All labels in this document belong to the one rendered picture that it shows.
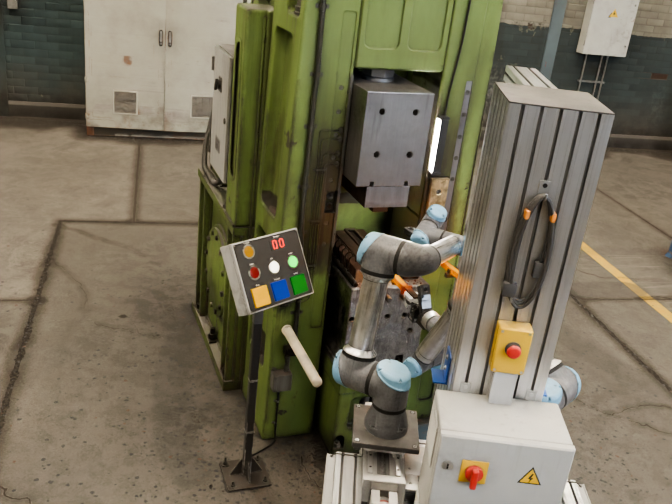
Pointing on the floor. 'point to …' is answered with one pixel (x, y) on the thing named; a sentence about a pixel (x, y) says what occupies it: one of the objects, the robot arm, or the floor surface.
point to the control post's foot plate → (233, 478)
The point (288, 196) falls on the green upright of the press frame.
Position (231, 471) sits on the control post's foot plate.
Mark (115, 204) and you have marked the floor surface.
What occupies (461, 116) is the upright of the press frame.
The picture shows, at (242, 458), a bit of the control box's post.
